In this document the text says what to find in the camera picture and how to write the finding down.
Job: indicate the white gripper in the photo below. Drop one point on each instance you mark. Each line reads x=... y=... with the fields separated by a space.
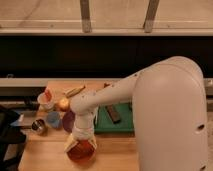
x=83 y=129

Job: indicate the red bowl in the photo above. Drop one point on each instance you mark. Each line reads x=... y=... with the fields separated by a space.
x=81 y=152

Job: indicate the purple bowl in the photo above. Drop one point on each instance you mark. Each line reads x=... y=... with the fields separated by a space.
x=68 y=121

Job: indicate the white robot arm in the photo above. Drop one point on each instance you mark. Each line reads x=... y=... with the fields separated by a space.
x=169 y=114

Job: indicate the green plastic tray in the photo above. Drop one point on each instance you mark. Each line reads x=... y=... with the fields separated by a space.
x=104 y=124

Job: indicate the blue cup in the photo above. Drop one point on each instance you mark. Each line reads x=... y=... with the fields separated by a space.
x=53 y=119

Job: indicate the yellow apple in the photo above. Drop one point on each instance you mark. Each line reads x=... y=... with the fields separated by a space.
x=63 y=104

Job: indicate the dark brown rectangular block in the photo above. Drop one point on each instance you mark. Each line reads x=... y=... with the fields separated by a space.
x=113 y=114

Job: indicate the small metal cup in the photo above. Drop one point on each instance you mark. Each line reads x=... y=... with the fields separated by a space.
x=38 y=126

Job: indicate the wooden utensil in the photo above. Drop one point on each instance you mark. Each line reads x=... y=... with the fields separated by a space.
x=74 y=91

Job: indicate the white cup with red item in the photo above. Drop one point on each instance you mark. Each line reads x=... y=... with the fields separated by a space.
x=45 y=99

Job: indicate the small red brown object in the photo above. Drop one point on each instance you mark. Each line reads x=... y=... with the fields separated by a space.
x=106 y=85

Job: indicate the black chair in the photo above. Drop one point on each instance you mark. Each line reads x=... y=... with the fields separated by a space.
x=12 y=140

